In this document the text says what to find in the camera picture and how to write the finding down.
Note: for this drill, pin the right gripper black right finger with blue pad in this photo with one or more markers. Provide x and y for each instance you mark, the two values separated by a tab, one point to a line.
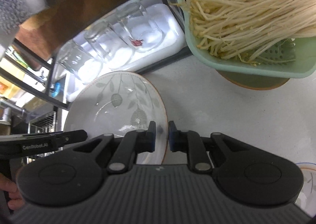
190	143

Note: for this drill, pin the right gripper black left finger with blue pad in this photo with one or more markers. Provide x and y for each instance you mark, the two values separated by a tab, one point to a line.
133	143

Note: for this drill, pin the deep leaf-pattern plate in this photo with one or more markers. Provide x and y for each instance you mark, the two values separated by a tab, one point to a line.
119	102

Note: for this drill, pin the person's left hand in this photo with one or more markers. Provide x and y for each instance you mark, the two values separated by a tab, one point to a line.
15	201

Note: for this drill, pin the clear drinking glass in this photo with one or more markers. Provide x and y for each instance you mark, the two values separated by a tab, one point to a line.
75	59
141	31
108	45

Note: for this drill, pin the white bowl under strainer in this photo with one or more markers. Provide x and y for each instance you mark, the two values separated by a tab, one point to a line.
254	82

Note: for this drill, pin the white drip tray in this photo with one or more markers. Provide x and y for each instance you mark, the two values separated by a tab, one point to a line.
173	40

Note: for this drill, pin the enoki mushrooms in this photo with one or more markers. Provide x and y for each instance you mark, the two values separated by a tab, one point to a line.
245	29

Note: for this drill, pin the green strainer basket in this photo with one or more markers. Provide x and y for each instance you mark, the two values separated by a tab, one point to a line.
303	49

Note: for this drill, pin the black knife rack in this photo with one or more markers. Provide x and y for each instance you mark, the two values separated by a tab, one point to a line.
170	4

